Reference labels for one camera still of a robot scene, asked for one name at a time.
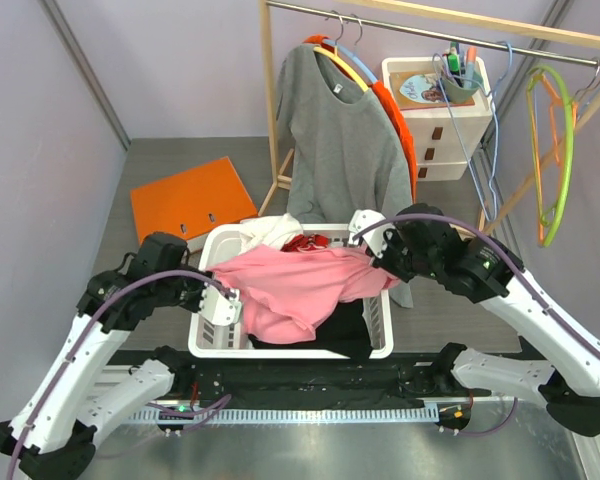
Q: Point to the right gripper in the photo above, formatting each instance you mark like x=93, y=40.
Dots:
x=390, y=237

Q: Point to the pink t shirt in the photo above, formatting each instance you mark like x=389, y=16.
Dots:
x=286, y=296

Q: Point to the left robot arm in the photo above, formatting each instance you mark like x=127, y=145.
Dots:
x=57, y=433

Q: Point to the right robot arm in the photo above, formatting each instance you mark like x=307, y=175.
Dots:
x=565, y=381

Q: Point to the yellow hanger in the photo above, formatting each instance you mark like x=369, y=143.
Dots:
x=340, y=67

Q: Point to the orange plastic hanger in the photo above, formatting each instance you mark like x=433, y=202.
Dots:
x=555, y=125

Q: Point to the black garment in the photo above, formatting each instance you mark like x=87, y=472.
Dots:
x=344, y=332

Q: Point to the white laundry basket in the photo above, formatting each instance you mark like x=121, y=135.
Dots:
x=207, y=340

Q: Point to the red printed garment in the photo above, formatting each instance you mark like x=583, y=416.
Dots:
x=306, y=243

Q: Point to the grey sweatshirt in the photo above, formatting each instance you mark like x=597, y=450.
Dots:
x=348, y=156

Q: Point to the white garment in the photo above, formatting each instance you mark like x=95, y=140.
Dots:
x=271, y=231

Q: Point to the white drawer unit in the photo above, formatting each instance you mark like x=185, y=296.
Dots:
x=445, y=133

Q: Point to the picture card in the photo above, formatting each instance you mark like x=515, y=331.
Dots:
x=413, y=90

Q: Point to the orange garment on rack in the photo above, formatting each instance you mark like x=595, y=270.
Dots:
x=394, y=114

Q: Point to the orange binder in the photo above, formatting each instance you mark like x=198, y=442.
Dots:
x=192, y=203

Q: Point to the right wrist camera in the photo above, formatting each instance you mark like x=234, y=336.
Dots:
x=369, y=227

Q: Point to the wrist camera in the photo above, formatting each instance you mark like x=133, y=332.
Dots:
x=220, y=307
x=369, y=227

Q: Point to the light blue wire hanger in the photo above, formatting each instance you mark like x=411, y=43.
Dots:
x=486, y=191

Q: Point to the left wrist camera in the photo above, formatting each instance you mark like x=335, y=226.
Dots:
x=220, y=307

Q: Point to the slotted cable duct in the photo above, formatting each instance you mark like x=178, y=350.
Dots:
x=427, y=414

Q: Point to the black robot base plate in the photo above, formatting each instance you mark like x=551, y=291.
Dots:
x=402, y=380

